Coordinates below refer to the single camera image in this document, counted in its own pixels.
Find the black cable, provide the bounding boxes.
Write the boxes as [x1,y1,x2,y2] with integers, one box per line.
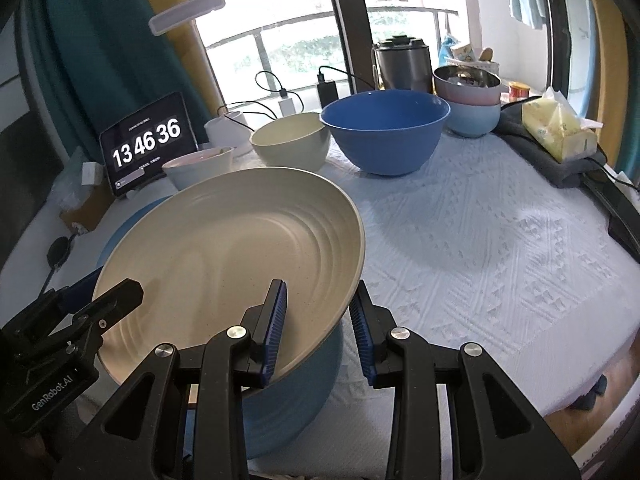
[318,64,378,92]

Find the blue plate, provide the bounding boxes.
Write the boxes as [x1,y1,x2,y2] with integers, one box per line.
[95,195,345,461]

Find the light blue bowl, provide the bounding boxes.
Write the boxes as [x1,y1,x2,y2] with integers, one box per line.
[446,101,501,139]

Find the brown cardboard box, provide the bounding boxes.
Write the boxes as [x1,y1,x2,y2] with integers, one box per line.
[60,181,114,234]

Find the yellow tissue pack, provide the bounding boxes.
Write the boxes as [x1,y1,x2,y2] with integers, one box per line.
[522,87,602,162]

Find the white desk lamp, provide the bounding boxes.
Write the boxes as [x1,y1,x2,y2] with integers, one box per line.
[149,0,253,158]

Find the beige ridged plate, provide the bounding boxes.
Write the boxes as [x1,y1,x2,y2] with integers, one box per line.
[96,167,366,382]

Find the dark grey folded cloth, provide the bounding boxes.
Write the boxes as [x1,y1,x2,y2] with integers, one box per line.
[494,102,608,188]

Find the steel electric cooker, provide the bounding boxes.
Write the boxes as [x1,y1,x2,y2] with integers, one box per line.
[372,35,433,93]

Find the teal curtain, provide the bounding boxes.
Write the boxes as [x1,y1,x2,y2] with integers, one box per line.
[24,0,212,162]

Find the large blue bowl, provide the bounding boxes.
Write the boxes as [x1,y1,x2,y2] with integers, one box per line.
[320,90,450,177]

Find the small white box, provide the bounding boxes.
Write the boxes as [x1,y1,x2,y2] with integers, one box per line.
[81,162,104,186]

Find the tablet showing clock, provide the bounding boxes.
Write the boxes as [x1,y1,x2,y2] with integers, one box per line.
[99,92,198,197]

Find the beige bowl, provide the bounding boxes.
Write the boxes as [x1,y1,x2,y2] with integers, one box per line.
[250,113,330,172]

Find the orange small jar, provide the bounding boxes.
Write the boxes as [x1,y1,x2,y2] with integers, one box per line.
[508,81,530,102]

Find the black power adapter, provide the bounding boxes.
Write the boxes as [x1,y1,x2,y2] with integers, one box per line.
[316,73,338,108]

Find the white pink strawberry bowl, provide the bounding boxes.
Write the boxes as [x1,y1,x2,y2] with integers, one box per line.
[162,148,233,191]

